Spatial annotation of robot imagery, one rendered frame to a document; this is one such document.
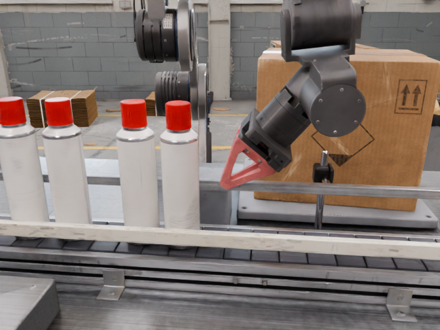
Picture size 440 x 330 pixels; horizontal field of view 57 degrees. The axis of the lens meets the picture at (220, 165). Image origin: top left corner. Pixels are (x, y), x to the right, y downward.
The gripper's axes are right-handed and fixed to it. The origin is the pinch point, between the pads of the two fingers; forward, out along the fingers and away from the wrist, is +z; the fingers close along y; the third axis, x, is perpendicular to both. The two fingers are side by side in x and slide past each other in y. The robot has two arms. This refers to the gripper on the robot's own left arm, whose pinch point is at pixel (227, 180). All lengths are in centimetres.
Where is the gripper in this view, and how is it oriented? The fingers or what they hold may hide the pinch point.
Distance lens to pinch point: 56.2
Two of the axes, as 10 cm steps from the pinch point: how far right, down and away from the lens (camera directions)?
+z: -6.3, 7.0, 3.4
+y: -1.1, 3.6, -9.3
